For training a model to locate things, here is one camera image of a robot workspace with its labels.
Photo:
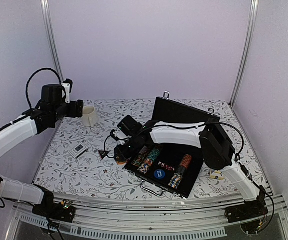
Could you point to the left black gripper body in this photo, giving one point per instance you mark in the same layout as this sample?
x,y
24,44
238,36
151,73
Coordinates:
x,y
77,111

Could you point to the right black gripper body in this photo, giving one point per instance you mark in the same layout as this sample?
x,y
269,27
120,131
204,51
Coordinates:
x,y
129,151

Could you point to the blue small blind button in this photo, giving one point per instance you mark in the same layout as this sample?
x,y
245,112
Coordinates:
x,y
159,174

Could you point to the black poker case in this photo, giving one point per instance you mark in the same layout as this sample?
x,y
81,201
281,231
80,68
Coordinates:
x,y
167,151

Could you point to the orange big blind button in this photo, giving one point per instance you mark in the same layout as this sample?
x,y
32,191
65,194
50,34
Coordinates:
x,y
120,162

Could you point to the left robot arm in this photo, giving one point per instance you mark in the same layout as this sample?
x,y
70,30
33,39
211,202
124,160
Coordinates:
x,y
54,105

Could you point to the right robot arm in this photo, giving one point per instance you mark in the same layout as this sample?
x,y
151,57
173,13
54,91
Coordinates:
x,y
216,148

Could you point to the cream ceramic mug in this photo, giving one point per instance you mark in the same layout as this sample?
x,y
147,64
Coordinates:
x,y
89,116

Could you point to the green poker chip row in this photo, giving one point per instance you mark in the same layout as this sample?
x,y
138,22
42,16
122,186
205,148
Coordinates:
x,y
143,153

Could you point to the teal orange chip row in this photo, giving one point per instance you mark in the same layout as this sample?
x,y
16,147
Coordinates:
x,y
150,159

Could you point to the red black triangular card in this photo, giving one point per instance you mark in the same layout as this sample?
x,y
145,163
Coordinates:
x,y
103,153

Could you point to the white playing card box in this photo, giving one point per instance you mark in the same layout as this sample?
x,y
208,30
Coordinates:
x,y
78,150

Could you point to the red dice row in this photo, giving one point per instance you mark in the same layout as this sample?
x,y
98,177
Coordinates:
x,y
165,166

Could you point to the orange blue chip row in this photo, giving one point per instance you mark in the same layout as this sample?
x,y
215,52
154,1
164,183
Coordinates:
x,y
180,171

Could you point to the playing card deck right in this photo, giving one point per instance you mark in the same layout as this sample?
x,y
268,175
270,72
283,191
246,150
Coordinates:
x,y
216,175

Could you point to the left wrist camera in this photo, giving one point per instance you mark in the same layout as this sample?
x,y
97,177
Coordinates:
x,y
67,86

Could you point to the aluminium front rail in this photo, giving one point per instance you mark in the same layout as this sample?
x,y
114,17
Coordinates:
x,y
159,219

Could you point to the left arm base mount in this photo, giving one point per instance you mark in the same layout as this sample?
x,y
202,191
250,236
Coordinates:
x,y
63,211

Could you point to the aluminium frame post left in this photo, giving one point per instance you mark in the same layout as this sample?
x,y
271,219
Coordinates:
x,y
46,14

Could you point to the aluminium frame post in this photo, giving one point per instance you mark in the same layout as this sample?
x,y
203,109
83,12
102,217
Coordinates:
x,y
252,18
46,14

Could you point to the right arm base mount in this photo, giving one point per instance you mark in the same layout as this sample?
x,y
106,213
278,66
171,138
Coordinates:
x,y
246,211

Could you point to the aluminium frame post right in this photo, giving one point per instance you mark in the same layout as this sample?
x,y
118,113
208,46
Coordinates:
x,y
252,18

